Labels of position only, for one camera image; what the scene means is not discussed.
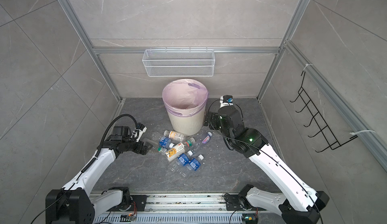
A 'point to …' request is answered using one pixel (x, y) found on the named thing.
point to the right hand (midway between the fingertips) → (213, 112)
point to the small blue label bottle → (165, 143)
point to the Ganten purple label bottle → (207, 137)
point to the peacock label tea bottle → (173, 153)
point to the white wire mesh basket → (160, 63)
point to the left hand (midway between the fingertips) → (143, 139)
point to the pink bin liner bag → (185, 97)
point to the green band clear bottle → (154, 145)
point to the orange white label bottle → (175, 135)
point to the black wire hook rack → (330, 138)
